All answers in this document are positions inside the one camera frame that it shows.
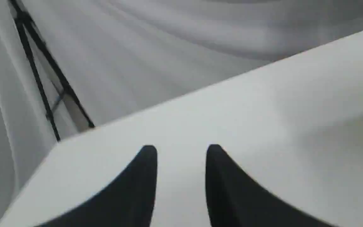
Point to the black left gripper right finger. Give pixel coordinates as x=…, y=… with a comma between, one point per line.
x=234, y=199

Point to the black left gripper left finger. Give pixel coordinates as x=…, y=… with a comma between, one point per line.
x=127, y=201

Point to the black backdrop stand frame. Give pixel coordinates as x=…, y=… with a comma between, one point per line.
x=39, y=57

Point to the white backdrop cloth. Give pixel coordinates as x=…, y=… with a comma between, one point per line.
x=122, y=56

